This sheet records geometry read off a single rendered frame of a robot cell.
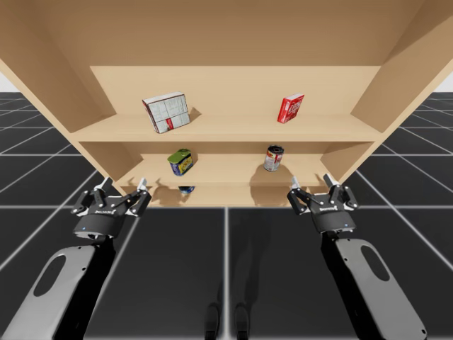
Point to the pale wooden shelf unit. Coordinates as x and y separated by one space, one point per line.
233 42

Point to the red and white carton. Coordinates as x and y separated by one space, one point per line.
166 111

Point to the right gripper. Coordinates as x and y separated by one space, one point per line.
331 219

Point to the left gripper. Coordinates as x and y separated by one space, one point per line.
101 223

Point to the red and white can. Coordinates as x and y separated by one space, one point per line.
273 158

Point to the blue flat can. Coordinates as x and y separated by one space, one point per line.
186 189

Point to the green and blue rectangular can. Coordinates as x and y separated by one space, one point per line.
180 162

